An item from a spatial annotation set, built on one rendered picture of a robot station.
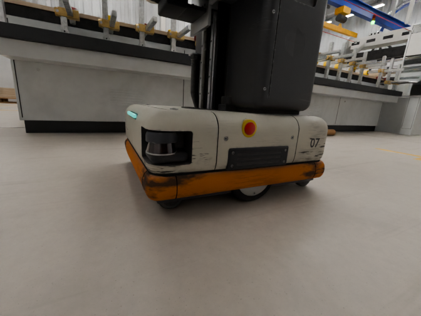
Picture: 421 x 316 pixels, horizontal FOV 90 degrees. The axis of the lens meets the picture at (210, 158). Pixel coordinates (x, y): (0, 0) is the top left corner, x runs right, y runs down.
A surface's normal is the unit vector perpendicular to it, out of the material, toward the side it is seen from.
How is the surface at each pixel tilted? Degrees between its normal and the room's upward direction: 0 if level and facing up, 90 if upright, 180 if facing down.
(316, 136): 90
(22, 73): 90
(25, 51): 90
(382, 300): 0
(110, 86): 90
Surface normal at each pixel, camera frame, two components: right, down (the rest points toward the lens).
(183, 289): 0.06, -0.97
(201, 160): 0.44, 0.25
